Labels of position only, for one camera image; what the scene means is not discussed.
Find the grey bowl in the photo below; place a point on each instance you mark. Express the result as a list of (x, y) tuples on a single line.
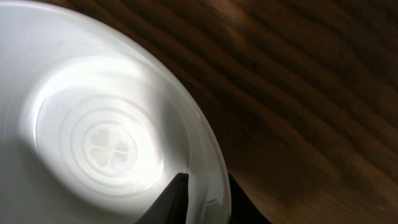
[(94, 127)]

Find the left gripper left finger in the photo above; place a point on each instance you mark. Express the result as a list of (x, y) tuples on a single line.
[(172, 204)]

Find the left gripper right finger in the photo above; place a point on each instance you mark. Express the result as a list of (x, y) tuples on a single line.
[(243, 211)]

